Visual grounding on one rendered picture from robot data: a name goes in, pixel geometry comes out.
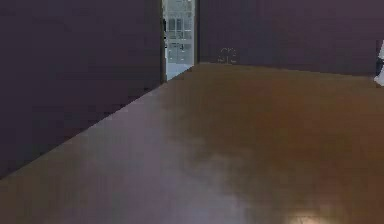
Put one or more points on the white furniture piece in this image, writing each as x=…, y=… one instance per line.
x=380, y=63

